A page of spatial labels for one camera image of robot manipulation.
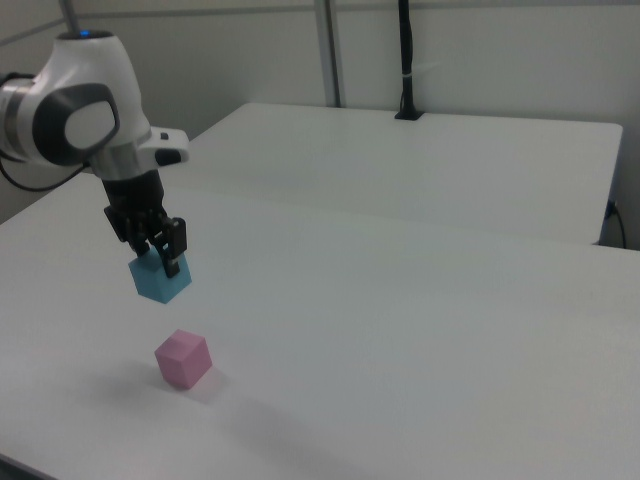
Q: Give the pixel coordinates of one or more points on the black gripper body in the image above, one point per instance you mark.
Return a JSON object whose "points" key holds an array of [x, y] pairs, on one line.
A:
{"points": [[135, 200]]}

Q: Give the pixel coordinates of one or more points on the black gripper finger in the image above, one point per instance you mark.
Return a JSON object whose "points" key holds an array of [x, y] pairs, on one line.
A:
{"points": [[140, 247], [173, 262]]}

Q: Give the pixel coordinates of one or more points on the blue cube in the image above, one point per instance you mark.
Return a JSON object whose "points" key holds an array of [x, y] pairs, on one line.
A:
{"points": [[159, 281]]}

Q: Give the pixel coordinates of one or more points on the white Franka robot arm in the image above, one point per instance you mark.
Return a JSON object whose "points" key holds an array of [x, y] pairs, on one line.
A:
{"points": [[85, 105]]}

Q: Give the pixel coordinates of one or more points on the pink cube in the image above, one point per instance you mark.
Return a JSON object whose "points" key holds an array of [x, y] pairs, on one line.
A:
{"points": [[182, 361]]}

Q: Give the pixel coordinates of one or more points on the thin grey metal post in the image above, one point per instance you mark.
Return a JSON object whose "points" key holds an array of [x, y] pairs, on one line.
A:
{"points": [[71, 15]]}

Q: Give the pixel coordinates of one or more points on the grey metal partition post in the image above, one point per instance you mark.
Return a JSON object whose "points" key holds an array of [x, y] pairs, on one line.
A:
{"points": [[330, 50]]}

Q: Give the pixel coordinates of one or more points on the black camera pole with clamp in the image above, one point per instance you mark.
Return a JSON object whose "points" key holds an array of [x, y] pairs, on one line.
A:
{"points": [[407, 65]]}

